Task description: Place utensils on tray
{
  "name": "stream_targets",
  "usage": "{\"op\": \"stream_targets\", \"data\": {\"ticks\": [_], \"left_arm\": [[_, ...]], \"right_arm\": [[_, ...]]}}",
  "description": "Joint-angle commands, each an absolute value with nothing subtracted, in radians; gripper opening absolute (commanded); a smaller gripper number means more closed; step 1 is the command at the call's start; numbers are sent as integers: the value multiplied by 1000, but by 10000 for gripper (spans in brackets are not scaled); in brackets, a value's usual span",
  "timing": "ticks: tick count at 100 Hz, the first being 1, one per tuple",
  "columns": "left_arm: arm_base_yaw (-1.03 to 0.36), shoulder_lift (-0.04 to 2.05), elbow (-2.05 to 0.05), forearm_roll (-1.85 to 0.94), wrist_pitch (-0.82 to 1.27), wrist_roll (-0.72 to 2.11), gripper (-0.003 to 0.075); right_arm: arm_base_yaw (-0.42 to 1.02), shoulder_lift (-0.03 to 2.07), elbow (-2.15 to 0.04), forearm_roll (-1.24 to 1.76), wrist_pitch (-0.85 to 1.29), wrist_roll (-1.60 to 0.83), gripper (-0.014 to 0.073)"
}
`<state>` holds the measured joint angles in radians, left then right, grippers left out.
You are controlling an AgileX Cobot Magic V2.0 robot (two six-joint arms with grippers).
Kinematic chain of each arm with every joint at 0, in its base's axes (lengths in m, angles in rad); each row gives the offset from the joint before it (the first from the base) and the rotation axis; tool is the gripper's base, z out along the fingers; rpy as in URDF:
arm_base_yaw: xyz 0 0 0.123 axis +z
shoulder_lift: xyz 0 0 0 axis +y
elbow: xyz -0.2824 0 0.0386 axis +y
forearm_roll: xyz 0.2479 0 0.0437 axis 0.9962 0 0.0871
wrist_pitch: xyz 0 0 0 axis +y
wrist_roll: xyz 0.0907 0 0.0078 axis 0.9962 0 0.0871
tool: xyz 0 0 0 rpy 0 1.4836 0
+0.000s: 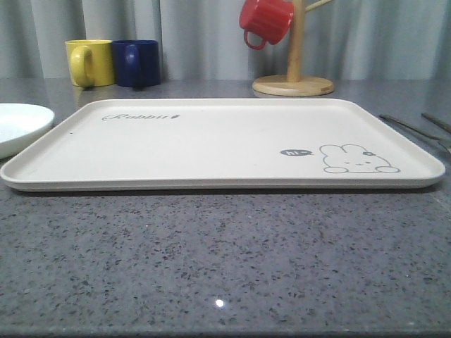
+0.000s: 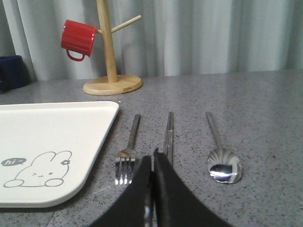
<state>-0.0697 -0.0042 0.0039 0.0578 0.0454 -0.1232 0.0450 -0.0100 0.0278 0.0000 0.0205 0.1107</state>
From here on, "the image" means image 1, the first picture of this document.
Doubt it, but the white round plate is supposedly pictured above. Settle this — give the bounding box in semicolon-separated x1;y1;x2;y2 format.
1;103;55;158

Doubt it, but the silver metal fork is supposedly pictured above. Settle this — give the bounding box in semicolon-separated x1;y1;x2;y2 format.
379;114;450;153

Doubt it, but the silver metal chopstick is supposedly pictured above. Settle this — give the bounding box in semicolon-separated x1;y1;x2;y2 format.
421;113;451;133

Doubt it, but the beige rabbit serving tray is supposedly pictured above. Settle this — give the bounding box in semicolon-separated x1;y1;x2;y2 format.
1;99;445;192

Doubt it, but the wooden mug tree stand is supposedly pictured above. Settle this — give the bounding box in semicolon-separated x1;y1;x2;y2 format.
252;1;334;96

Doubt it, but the grey curtain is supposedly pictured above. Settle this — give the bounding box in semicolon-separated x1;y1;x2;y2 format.
1;1;450;80

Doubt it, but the dark blue mug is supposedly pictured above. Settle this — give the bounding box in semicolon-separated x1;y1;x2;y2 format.
111;39;161;87

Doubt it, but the red ribbed mug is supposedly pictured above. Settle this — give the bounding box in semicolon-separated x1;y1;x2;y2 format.
239;0;295;50

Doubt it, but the yellow mug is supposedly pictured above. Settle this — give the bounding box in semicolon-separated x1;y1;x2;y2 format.
65;39;115;87

